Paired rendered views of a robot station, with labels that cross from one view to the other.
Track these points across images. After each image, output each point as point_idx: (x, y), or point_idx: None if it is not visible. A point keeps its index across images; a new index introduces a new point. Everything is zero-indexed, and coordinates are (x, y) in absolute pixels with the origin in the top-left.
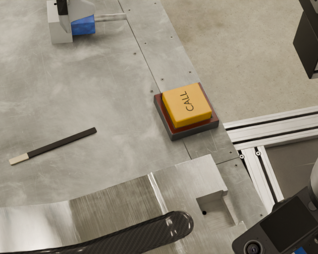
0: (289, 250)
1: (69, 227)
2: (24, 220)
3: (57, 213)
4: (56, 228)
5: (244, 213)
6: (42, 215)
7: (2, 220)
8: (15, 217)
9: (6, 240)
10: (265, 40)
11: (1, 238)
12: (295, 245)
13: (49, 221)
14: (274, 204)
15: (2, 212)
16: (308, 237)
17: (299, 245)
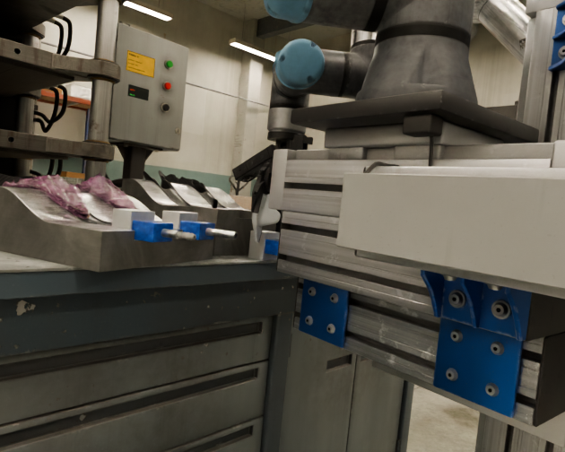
0: (248, 160)
1: (233, 208)
2: (226, 198)
3: (238, 207)
4: (230, 205)
5: None
6: (233, 204)
7: (221, 193)
8: (226, 196)
9: (213, 192)
10: None
11: (213, 191)
12: (251, 157)
13: (231, 204)
14: None
15: (225, 194)
16: (258, 155)
17: (254, 161)
